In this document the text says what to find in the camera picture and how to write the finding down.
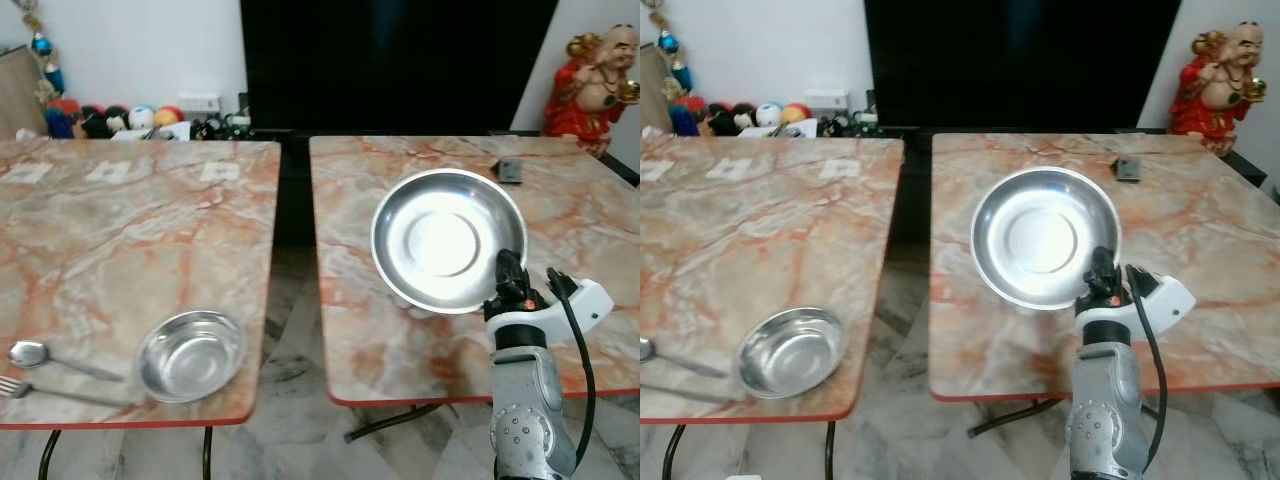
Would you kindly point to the black television screen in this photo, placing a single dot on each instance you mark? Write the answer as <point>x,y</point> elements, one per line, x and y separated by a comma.
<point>1020,60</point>
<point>400,60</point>

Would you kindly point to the steel fork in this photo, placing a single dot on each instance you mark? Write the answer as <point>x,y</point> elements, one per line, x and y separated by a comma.
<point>60,394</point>

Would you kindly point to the brown wooden board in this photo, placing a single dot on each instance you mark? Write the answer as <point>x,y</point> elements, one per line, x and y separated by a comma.
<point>20,95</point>
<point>652,95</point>

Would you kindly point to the blue plush toy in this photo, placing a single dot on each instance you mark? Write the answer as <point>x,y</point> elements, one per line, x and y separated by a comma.
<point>682,122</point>
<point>57,124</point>

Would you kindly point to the white plush toy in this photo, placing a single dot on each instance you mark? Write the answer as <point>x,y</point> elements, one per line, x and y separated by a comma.
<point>767,114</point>
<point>141,116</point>

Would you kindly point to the large steel plate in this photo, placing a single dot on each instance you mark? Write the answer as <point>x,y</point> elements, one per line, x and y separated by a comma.
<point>1040,235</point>
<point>445,240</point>

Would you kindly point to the steel spoon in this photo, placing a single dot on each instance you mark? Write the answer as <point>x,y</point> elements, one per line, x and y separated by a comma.
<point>28,353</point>
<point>680,362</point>

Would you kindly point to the blue hanging ornament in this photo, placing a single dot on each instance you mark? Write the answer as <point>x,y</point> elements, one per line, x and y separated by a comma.
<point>42,45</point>
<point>668,45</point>

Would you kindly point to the white paper label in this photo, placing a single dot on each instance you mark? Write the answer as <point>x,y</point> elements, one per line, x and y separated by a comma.
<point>840,169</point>
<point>220,172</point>
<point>730,170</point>
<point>108,172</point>

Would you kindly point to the orange plush toy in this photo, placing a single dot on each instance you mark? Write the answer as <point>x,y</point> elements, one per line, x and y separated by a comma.
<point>168,115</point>
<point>795,113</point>

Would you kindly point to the small grey card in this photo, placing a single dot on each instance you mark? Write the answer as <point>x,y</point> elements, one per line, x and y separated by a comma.
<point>1129,169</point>
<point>510,170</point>

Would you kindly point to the marble pattern folding table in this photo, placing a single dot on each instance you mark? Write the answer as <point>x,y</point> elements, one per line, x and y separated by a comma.
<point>1210,240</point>
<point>760,250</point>
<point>590,240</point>
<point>130,250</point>

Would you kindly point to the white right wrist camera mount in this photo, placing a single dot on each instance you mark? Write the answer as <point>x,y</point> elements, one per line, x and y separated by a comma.
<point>1172,297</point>
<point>590,300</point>

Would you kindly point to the red plush toy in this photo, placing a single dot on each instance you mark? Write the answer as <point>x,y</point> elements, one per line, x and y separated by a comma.
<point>66,104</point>
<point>690,103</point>

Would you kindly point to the black plush toy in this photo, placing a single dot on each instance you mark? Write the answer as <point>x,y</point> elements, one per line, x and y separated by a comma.
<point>722,120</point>
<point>96,122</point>

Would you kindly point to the white socket box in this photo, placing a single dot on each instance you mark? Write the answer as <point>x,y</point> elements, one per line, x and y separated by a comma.
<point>199,105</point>
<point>826,103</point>

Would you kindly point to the small steel bowl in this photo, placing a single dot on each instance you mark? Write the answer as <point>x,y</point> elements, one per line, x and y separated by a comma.
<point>190,357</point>
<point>790,352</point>

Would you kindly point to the red laughing Buddha statue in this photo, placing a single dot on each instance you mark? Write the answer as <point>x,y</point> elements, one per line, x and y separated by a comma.
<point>1212,105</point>
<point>585,105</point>

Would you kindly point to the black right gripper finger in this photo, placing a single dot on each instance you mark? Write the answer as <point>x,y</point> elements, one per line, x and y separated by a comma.
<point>1104,265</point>
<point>512,268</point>

